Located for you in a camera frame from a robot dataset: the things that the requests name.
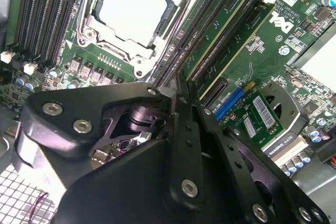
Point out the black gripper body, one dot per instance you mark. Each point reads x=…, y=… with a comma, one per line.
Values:
x=126, y=187

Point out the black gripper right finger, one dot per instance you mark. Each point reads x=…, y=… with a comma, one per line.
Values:
x=249, y=171

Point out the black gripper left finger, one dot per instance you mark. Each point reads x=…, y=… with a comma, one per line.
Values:
x=78, y=98

